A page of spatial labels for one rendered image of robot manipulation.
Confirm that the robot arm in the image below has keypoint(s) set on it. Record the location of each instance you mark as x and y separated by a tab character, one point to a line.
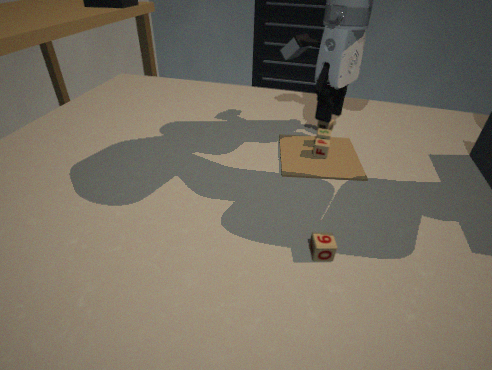
339	12

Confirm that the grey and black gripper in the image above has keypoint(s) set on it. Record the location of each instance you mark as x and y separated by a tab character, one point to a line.
338	61

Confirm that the tan flat mat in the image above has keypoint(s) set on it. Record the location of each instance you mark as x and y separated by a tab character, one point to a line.
342	162

